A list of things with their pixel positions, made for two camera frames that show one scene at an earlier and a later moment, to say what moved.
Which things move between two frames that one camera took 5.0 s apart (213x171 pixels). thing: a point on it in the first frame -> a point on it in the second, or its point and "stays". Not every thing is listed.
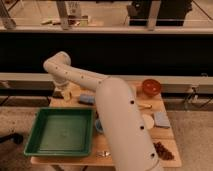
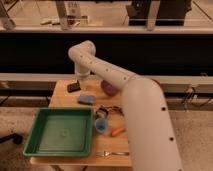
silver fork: [103, 153] stays
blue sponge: [89, 98] stays
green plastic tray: [61, 132] stays
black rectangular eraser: [58, 95] -> [73, 87]
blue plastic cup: [98, 125] stays
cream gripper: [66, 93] -> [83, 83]
